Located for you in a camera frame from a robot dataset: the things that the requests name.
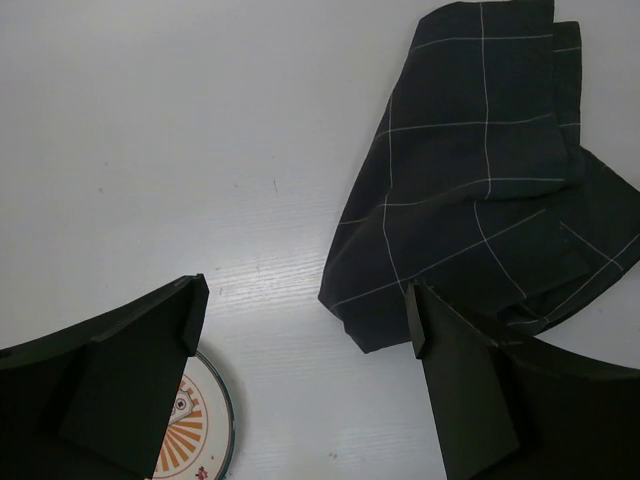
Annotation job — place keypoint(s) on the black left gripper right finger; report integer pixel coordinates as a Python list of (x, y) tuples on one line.
[(507, 405)]

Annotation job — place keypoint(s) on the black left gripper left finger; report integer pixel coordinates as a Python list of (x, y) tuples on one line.
[(93, 401)]

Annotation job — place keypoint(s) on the white plate orange sunburst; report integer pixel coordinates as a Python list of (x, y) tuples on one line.
[(200, 437)]

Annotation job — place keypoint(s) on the dark checked cloth placemat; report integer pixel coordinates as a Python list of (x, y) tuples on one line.
[(476, 183)]

